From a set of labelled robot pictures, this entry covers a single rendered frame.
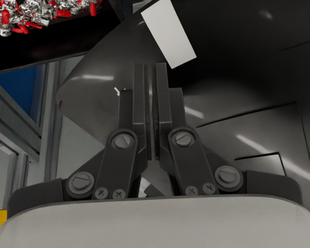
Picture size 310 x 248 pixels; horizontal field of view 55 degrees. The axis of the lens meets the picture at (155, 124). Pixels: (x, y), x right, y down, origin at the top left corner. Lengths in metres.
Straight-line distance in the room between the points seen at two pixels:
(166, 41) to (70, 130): 1.01
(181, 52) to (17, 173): 0.56
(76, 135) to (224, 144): 0.99
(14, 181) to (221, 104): 0.57
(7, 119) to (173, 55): 0.48
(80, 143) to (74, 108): 0.90
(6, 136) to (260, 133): 0.51
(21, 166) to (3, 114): 0.13
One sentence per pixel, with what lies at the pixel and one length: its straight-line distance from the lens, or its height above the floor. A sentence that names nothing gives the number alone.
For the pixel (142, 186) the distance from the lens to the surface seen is 0.29.
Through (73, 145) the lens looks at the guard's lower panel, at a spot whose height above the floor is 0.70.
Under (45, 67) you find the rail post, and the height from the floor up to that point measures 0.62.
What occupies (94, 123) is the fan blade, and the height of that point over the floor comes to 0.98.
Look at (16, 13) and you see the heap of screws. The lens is 0.33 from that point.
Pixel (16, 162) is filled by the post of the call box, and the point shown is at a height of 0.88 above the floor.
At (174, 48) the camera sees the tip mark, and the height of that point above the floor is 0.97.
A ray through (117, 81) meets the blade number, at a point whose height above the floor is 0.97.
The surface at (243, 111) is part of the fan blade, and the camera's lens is 0.16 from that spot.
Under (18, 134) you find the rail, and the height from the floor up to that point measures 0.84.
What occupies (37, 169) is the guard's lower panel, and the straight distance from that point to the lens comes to 1.14.
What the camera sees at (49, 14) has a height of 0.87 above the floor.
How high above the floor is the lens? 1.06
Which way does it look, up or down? 23 degrees down
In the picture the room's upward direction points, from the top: 177 degrees clockwise
